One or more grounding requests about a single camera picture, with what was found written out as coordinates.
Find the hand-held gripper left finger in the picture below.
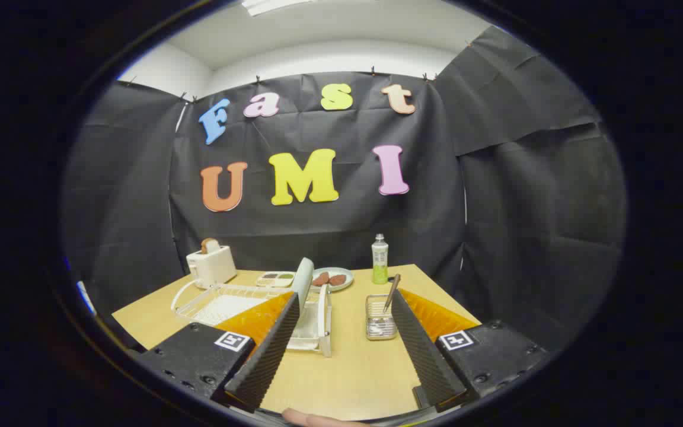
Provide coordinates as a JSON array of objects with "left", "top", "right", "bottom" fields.
[{"left": 137, "top": 291, "right": 301, "bottom": 414}]

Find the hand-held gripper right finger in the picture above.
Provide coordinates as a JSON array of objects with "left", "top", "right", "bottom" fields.
[{"left": 390, "top": 288, "right": 550, "bottom": 413}]

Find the metal wire basket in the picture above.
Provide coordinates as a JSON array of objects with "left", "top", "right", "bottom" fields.
[{"left": 365, "top": 294, "right": 400, "bottom": 341}]

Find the white dish rack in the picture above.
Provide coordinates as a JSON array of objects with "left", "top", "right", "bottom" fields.
[{"left": 171, "top": 282, "right": 333, "bottom": 358}]

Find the metal spoon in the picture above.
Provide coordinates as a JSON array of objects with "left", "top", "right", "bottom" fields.
[{"left": 382, "top": 273, "right": 402, "bottom": 314}]

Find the pale green plate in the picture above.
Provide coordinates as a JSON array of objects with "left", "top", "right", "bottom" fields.
[{"left": 290, "top": 257, "right": 316, "bottom": 312}]

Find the green plate with meat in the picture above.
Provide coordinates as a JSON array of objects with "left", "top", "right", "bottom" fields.
[{"left": 311, "top": 267, "right": 355, "bottom": 292}]

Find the white divided food tray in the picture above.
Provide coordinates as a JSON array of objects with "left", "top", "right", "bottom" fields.
[{"left": 256, "top": 271, "right": 296, "bottom": 288}]

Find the white toaster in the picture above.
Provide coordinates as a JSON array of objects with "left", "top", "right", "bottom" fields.
[{"left": 186, "top": 244, "right": 238, "bottom": 289}]

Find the green drink bottle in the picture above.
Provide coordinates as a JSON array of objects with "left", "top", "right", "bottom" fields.
[{"left": 372, "top": 234, "right": 390, "bottom": 285}]

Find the black backdrop cloth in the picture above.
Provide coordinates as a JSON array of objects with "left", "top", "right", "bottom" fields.
[{"left": 60, "top": 24, "right": 630, "bottom": 356}]

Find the ceiling light panel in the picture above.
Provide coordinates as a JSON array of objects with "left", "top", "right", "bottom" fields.
[{"left": 241, "top": 0, "right": 318, "bottom": 17}]

